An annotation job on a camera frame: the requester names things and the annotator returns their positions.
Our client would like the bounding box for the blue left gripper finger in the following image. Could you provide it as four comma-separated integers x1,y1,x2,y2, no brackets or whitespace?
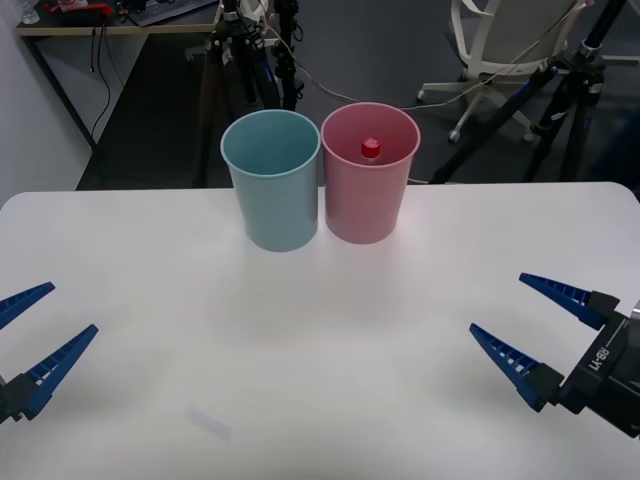
0,324,100,424
0,281,57,332

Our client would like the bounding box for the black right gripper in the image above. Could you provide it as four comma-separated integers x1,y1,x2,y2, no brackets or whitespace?
468,272,640,442

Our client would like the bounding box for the clear plastic bottle red cap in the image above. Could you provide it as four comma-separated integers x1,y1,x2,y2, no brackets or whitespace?
360,137,382,165

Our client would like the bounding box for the pink plastic bin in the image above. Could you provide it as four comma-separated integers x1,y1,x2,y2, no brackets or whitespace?
320,102,420,245

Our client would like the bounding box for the black tripod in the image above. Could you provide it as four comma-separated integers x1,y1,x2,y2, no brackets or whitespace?
192,0,282,189
269,0,307,112
428,0,640,185

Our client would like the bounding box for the pale blue plastic bin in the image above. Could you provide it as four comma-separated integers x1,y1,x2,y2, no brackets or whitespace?
220,108,321,253

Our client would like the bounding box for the white office chair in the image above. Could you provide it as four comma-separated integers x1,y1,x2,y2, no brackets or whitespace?
417,0,592,144

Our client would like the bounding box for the red tool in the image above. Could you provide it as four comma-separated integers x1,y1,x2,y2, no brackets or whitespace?
41,1,114,17

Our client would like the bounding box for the black keyboard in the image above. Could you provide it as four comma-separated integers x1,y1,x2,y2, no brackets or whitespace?
126,0,220,27

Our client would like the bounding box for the black hanging cable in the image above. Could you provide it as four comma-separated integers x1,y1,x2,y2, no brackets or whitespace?
88,23,113,147

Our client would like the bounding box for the wooden desk black frame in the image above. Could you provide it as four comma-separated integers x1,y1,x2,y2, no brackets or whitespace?
14,0,225,192

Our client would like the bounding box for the pale floor cable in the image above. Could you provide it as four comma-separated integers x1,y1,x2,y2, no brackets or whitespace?
259,0,594,112

